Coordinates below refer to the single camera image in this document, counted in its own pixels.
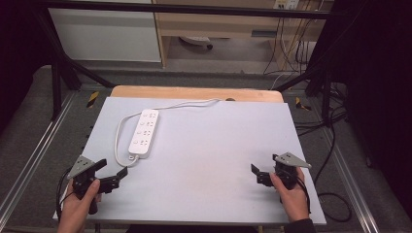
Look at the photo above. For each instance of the black metal frame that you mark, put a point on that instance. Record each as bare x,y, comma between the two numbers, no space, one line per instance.
194,9

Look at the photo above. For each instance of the wooden desk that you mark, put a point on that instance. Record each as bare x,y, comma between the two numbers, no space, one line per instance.
210,24

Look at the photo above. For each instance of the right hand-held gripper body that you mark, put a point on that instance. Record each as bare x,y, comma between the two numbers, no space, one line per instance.
291,159

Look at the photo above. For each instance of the black curtain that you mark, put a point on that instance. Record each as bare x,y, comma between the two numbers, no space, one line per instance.
382,81
19,48

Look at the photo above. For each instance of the white wall socket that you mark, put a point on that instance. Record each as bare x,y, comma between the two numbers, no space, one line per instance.
286,4

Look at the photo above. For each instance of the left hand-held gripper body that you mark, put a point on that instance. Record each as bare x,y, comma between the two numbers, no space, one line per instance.
81,165

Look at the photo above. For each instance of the aluminium floor rail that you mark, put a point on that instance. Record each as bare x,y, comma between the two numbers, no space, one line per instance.
340,161
37,152

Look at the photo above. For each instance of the white power strip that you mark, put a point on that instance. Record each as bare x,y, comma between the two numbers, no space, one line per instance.
144,137

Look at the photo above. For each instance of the white chair base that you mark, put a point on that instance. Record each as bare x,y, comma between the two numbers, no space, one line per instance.
194,39

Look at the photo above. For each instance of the person's dark right sleeve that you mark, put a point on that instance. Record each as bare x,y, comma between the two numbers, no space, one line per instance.
300,227

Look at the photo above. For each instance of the yellow black tape marker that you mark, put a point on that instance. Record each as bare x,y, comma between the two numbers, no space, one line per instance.
302,104
92,98

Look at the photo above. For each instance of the person's left hand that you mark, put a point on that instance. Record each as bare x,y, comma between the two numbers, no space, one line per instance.
74,212

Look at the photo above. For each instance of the white cabinet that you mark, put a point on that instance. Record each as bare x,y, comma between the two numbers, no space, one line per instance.
103,35

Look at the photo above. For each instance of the person's right hand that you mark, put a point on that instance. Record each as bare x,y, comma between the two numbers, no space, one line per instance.
293,202

